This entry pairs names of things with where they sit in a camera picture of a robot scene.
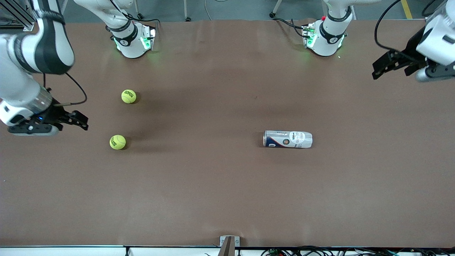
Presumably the yellow tennis ball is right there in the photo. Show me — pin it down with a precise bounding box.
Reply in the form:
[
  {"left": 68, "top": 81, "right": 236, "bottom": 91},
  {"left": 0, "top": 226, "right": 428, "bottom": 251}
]
[
  {"left": 109, "top": 135, "right": 126, "bottom": 150},
  {"left": 121, "top": 89, "right": 137, "bottom": 104}
]

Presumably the white table edge rail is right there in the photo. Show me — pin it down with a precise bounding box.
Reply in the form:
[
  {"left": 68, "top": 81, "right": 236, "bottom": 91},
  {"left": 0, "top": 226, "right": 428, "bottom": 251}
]
[{"left": 0, "top": 245, "right": 455, "bottom": 256}]

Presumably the aluminium frame profile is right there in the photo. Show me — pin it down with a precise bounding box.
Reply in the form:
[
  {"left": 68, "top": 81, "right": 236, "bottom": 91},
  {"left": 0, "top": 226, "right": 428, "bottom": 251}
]
[{"left": 0, "top": 0, "right": 34, "bottom": 31}]

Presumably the clear tennis ball can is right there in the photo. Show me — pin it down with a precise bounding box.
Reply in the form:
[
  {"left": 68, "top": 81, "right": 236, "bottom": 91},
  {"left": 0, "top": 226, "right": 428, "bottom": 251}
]
[{"left": 263, "top": 130, "right": 313, "bottom": 149}]

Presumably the black base cable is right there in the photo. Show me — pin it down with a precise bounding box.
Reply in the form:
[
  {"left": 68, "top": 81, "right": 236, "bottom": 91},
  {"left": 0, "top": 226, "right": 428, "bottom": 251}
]
[
  {"left": 124, "top": 12, "right": 161, "bottom": 28},
  {"left": 273, "top": 17, "right": 307, "bottom": 39}
]

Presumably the metal base connector plate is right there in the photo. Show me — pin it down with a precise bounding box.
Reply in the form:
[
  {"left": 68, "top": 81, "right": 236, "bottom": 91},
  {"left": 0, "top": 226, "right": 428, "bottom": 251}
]
[
  {"left": 301, "top": 23, "right": 317, "bottom": 49},
  {"left": 141, "top": 23, "right": 157, "bottom": 51}
]

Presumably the metal camera post bracket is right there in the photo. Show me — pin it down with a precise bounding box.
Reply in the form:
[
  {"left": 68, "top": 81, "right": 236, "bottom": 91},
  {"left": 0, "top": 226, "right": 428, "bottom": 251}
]
[{"left": 218, "top": 236, "right": 240, "bottom": 256}]

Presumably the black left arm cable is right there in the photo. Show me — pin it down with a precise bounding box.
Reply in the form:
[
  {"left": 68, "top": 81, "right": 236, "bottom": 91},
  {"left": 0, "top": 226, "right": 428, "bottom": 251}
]
[{"left": 375, "top": 0, "right": 409, "bottom": 54}]

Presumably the tangled cable bundle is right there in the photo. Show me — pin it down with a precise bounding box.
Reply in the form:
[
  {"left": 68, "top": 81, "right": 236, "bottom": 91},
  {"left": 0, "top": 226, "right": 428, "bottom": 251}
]
[{"left": 261, "top": 245, "right": 455, "bottom": 256}]

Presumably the white floor cable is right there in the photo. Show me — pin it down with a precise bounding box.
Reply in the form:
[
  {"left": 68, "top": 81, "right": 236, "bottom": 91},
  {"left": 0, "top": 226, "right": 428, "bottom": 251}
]
[{"left": 205, "top": 0, "right": 228, "bottom": 21}]

